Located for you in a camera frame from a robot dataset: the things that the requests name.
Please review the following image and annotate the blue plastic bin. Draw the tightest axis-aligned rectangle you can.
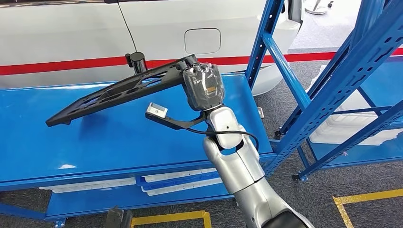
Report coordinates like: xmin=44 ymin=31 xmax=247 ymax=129
xmin=135 ymin=171 xmax=221 ymax=191

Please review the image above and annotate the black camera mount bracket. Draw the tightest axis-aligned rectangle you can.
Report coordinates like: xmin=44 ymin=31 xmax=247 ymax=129
xmin=145 ymin=112 xmax=209 ymax=131

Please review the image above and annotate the black cylinder post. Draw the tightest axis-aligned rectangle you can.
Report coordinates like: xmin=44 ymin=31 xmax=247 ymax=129
xmin=125 ymin=51 xmax=148 ymax=75

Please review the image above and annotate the office chair base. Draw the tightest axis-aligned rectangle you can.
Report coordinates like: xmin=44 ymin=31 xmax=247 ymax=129
xmin=304 ymin=0 xmax=335 ymax=15

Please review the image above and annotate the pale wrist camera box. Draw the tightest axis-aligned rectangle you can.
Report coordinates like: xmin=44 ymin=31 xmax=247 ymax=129
xmin=146 ymin=102 xmax=169 ymax=120

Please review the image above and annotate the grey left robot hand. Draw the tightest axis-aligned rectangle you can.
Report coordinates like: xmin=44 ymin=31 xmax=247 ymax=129
xmin=105 ymin=207 xmax=134 ymax=228

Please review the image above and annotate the blue steel shelf rack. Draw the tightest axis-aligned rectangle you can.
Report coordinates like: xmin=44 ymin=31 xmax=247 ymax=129
xmin=273 ymin=0 xmax=403 ymax=184
xmin=0 ymin=0 xmax=403 ymax=228

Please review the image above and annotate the black plastic car part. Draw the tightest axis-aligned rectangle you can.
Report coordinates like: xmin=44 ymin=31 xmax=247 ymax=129
xmin=45 ymin=54 xmax=198 ymax=128

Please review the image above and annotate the white car with red stripe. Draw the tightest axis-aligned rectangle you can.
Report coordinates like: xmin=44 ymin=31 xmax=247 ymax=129
xmin=0 ymin=0 xmax=305 ymax=97

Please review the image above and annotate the large white plastic bin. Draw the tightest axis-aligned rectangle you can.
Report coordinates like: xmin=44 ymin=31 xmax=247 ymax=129
xmin=307 ymin=64 xmax=403 ymax=147

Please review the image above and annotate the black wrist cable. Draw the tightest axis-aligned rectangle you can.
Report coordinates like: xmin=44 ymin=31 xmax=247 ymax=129
xmin=185 ymin=126 xmax=260 ymax=152

